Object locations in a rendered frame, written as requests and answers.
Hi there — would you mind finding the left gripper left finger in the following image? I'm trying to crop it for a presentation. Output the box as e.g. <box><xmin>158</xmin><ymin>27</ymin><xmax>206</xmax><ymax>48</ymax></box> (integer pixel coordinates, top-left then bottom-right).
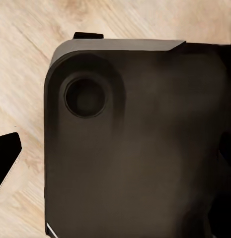
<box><xmin>0</xmin><ymin>132</ymin><xmax>22</xmax><ymax>185</ymax></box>

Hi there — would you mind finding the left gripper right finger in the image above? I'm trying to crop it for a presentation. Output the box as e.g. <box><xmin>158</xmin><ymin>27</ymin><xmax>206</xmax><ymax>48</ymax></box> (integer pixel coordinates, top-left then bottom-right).
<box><xmin>219</xmin><ymin>132</ymin><xmax>231</xmax><ymax>166</ymax></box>

